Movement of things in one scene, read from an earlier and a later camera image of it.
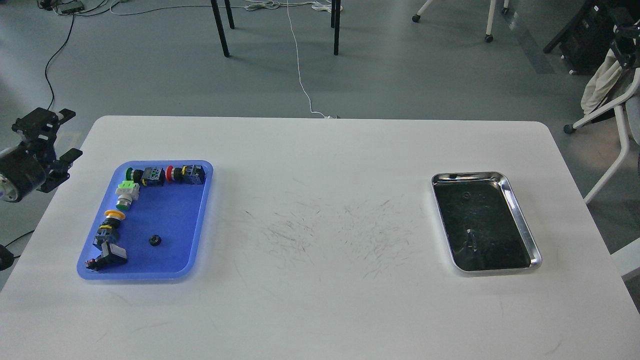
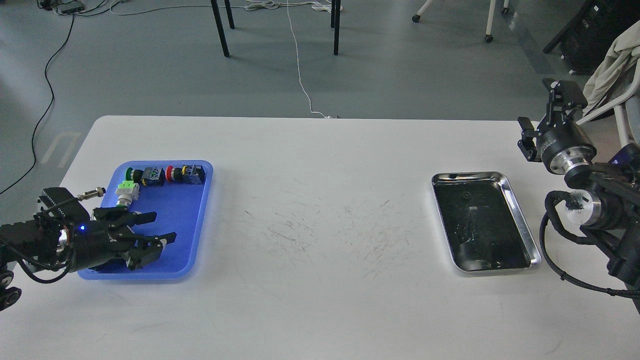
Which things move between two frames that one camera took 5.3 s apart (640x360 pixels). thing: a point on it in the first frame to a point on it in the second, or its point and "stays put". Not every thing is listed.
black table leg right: [335, 16] stays put
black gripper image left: [23, 168] to [92, 243]
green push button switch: [151, 176] stays put
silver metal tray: [484, 229] stays put
